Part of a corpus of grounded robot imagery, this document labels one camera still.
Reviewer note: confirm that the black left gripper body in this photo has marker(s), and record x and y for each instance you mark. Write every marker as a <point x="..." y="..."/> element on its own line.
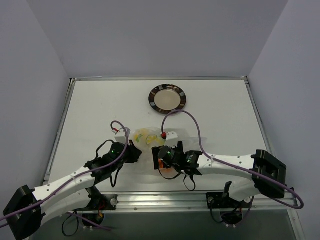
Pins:
<point x="135" y="153"/>

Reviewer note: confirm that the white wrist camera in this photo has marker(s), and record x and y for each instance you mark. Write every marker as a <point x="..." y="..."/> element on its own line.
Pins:
<point x="121" y="135"/>
<point x="170" y="139"/>

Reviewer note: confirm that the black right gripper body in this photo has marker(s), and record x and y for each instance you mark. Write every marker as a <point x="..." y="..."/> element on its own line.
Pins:
<point x="155" y="157"/>

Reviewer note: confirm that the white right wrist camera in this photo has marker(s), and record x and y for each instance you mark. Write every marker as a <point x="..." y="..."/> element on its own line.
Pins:
<point x="170" y="139"/>

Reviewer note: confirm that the aluminium front rail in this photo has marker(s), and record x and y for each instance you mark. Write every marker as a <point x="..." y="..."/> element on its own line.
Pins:
<point x="181" y="201"/>

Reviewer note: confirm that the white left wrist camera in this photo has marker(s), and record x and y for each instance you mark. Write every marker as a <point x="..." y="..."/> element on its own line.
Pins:
<point x="121" y="135"/>

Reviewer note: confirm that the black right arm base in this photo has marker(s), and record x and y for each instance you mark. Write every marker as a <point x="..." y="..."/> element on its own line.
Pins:
<point x="232" y="212"/>

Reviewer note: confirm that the clear printed plastic bag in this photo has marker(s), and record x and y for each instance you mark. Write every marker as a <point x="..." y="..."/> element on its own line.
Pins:
<point x="145" y="168"/>

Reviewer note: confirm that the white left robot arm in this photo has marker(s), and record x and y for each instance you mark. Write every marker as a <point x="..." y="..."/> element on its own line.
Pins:
<point x="29" y="208"/>

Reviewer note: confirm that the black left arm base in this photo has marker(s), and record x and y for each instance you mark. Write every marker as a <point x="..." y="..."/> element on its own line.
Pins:
<point x="91" y="217"/>

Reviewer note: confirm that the brown rimmed ceramic plate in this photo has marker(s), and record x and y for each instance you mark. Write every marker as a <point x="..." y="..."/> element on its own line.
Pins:
<point x="166" y="98"/>

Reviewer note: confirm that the yellow fake lemon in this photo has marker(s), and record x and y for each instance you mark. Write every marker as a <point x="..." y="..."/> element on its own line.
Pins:
<point x="147" y="137"/>

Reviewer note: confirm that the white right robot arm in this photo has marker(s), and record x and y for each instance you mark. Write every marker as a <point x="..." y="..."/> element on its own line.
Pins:
<point x="259" y="173"/>

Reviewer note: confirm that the orange fake persimmon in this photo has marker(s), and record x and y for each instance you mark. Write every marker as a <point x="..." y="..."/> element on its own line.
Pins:
<point x="165" y="168"/>

